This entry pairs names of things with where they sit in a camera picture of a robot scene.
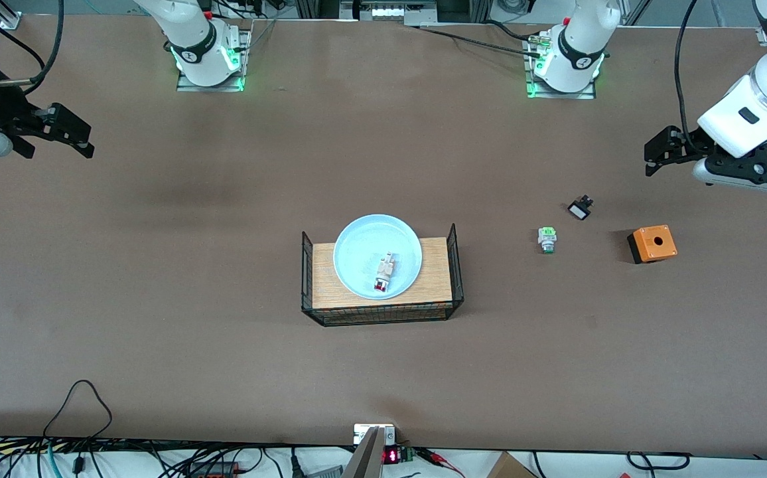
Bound brown cardboard box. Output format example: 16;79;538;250
485;451;538;478

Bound silver metal bracket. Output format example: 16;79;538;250
354;424;396;447

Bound black looped cable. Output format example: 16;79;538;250
42;380;113;442

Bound black wire basket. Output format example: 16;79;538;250
301;223;465;327

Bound grey aluminium frame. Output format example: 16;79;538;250
294;0;494;27

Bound black coiled cable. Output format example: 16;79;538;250
626;451;693;472

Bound black box with red connectors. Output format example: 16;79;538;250
181;460;242;478

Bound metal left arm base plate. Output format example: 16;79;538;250
523;32;598;100

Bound orange button enclosure box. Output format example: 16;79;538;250
626;224;678;265

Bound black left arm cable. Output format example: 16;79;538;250
674;0;711;155

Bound light blue plate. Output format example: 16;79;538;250
333;214;423;301

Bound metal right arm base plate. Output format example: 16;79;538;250
176;27;252;92

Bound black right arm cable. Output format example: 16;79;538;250
0;0;66;88

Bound black cable to arm base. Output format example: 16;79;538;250
405;20;543;58

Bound red wires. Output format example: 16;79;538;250
417;448;467;478

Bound grey aluminium bar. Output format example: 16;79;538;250
342;427;385;478

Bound wooden board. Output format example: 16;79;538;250
312;237;454;310

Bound red push button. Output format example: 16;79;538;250
374;252;397;293

